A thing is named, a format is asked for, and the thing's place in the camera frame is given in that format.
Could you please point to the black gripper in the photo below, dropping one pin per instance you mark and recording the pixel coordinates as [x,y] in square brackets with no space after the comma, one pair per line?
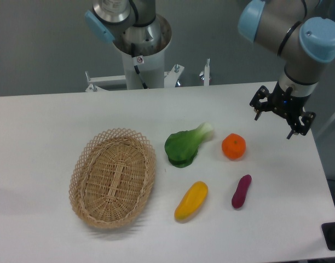
[286,106]

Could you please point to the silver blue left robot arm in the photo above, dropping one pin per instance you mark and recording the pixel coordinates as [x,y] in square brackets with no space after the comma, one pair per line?
[194,38]

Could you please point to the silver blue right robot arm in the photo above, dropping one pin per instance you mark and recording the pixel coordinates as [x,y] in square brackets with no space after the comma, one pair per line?
[306,43]

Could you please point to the purple sweet potato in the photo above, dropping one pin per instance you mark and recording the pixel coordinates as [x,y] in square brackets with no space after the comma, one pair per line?
[240,193]

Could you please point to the orange mandarin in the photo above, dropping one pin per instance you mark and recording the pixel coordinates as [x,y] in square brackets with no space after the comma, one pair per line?
[234,146]

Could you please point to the green bok choy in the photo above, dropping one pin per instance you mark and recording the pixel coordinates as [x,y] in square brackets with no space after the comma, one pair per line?
[182,147]

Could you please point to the yellow mango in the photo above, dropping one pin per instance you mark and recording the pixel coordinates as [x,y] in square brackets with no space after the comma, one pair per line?
[191,202]

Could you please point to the woven wicker basket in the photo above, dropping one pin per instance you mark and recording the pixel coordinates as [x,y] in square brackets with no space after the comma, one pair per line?
[113,178]

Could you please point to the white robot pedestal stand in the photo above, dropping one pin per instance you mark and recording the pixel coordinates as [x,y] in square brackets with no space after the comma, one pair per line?
[142,50]

